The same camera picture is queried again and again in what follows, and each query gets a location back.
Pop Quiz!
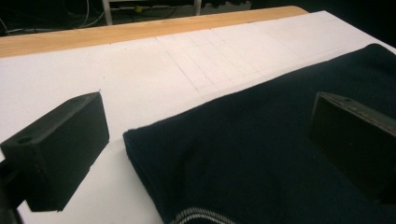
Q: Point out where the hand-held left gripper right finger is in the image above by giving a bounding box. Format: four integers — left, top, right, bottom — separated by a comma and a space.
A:
307, 91, 396, 205

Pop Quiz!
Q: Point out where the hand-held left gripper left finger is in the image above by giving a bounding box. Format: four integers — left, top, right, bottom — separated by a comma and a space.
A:
0, 91, 111, 214

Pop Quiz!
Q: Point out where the black knit vest grey trim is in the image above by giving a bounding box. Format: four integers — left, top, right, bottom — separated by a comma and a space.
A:
122, 43, 396, 224

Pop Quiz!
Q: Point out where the white board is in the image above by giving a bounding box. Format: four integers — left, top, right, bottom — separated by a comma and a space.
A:
0, 9, 396, 224

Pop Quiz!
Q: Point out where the wooden table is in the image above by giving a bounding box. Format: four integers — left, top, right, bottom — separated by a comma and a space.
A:
0, 5, 310, 59

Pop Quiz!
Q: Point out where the tangle of floor cables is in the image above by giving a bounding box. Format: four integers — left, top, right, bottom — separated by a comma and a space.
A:
0, 0, 106, 35

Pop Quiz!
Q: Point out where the white metal stand frame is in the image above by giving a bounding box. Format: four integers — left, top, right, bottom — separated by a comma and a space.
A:
101, 0, 204, 26

